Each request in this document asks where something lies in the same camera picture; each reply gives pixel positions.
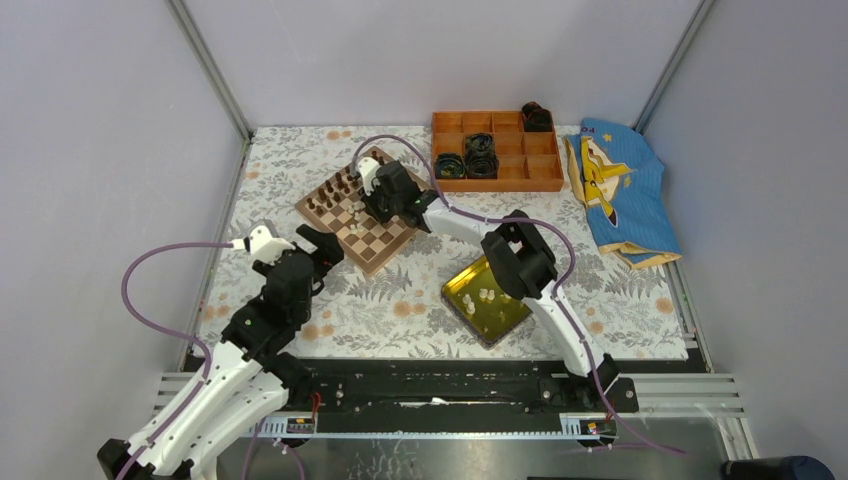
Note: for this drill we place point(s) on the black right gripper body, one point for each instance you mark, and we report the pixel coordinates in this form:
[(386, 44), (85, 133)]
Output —
[(383, 209)]

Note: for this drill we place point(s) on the wooden chess board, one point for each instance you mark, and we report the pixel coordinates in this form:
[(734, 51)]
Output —
[(335, 205)]

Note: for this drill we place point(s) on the black rolled strap corner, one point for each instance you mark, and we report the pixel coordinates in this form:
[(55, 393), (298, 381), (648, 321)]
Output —
[(536, 119)]

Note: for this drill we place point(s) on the gold metal tin tray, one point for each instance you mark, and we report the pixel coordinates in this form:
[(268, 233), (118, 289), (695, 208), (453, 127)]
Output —
[(491, 322)]

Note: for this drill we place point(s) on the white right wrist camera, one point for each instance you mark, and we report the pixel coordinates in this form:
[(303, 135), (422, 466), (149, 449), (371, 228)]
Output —
[(367, 169)]

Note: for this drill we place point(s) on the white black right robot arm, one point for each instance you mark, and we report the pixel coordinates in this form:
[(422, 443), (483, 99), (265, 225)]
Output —
[(522, 263)]

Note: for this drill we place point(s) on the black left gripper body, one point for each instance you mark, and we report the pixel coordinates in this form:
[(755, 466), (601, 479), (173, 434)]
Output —
[(265, 268)]

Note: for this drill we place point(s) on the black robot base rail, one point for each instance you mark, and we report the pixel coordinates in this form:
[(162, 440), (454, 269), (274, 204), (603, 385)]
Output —
[(502, 397)]

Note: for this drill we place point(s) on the white pawn cluster piece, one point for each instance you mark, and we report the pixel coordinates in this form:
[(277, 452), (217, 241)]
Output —
[(357, 216)]

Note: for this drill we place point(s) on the orange compartment tray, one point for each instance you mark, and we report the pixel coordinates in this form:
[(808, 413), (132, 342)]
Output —
[(528, 161)]

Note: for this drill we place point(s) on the dark blue cylinder object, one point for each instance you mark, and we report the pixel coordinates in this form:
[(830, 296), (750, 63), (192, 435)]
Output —
[(777, 468)]

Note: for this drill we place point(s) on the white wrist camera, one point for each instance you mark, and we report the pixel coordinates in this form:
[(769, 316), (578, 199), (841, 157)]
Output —
[(263, 244), (367, 169)]

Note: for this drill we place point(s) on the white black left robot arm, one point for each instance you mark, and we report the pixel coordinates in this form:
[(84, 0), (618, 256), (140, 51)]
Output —
[(245, 376)]

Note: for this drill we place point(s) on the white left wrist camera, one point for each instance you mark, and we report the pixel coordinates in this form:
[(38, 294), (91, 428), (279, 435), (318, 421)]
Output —
[(263, 244)]

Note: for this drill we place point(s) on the blue pikachu cloth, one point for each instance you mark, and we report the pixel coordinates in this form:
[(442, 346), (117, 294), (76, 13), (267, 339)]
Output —
[(618, 179)]

